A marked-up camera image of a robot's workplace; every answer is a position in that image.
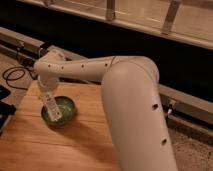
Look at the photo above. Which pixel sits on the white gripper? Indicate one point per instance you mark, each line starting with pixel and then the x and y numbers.
pixel 47 84

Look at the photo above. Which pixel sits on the white plastic bottle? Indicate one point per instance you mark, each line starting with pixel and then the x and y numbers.
pixel 49 102

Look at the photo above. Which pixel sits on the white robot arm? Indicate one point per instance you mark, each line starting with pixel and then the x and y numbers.
pixel 131 103

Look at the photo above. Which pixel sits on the green ceramic bowl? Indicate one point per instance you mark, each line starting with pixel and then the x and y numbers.
pixel 67 108

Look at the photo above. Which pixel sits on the black equipment at left edge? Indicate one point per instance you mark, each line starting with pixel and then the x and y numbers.
pixel 5 109

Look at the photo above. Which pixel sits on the baseboard rail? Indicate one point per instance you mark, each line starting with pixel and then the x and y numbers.
pixel 191 116

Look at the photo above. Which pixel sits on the wooden window frame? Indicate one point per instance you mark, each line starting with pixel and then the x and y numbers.
pixel 187 21

